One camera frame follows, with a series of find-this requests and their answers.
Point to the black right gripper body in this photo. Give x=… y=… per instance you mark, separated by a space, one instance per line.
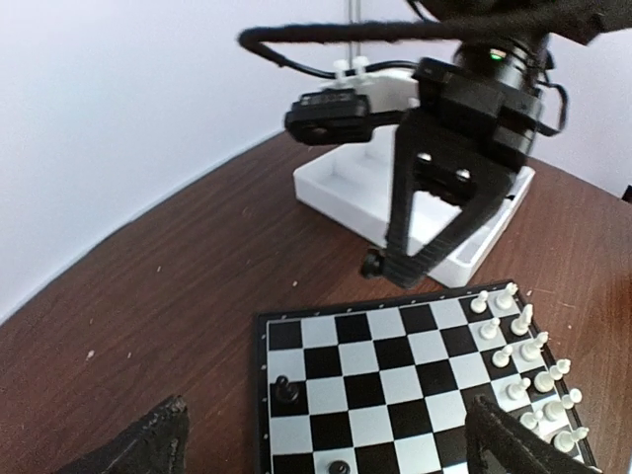
x=489 y=94

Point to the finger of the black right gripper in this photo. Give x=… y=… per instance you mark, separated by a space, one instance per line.
x=434 y=212

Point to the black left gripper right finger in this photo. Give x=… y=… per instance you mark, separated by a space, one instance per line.
x=488 y=428

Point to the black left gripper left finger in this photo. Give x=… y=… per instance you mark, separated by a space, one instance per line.
x=156 y=443

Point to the white plastic divided tray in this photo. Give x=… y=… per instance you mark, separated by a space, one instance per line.
x=352 y=183

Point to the black white chessboard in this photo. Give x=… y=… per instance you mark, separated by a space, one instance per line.
x=383 y=385

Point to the black chess piece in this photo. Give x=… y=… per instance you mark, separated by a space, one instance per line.
x=372 y=264

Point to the black chess pawn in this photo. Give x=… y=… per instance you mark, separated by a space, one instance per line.
x=286 y=392
x=339 y=466

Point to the white chess piece row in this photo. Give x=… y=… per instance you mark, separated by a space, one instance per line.
x=528 y=381

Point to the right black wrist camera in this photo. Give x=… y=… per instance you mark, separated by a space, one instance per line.
x=330 y=118

